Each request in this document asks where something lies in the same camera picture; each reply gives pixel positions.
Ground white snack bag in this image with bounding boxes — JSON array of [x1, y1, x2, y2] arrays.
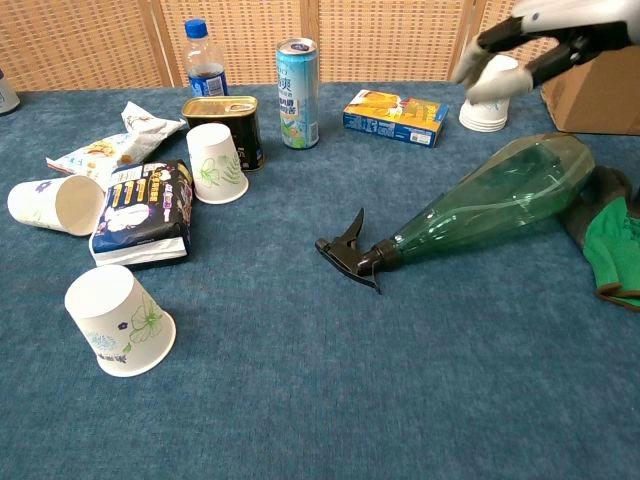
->
[[45, 101, 187, 191]]

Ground green transparent spray bottle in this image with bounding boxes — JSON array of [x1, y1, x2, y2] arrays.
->
[[314, 132, 596, 295]]

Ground paper cup green leaf print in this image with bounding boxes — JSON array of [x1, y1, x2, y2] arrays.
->
[[185, 122, 250, 205]]

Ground blue and white can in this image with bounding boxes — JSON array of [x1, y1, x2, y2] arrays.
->
[[0, 67, 21, 116]]

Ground paper cup purple flower print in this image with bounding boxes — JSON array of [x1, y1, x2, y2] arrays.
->
[[6, 174, 106, 237]]

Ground stacked paper cups blue flower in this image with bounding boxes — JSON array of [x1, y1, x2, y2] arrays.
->
[[458, 54, 521, 133]]

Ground green and black work glove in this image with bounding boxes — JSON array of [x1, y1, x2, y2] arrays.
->
[[559, 165, 640, 313]]

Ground black tin gold lid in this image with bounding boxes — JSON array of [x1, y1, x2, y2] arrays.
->
[[180, 95, 265, 173]]

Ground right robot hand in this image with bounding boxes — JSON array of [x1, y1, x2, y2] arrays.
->
[[452, 0, 640, 99]]

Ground dark blue pad packet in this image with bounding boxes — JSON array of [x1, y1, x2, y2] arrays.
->
[[88, 159, 195, 271]]

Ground yellow and blue carton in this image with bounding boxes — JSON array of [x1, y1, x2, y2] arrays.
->
[[342, 88, 450, 149]]

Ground wicker folding screen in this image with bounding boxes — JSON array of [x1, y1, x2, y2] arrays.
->
[[0, 0, 551, 92]]

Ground brown cardboard box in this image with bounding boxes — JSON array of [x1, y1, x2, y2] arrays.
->
[[540, 42, 640, 136]]

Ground cola bottle blue cap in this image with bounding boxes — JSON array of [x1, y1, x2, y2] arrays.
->
[[183, 18, 230, 99]]

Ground paper cup green flower print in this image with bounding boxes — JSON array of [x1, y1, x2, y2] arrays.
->
[[64, 264, 177, 378]]

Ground tall light blue drink can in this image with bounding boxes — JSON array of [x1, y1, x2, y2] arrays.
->
[[275, 37, 321, 150]]

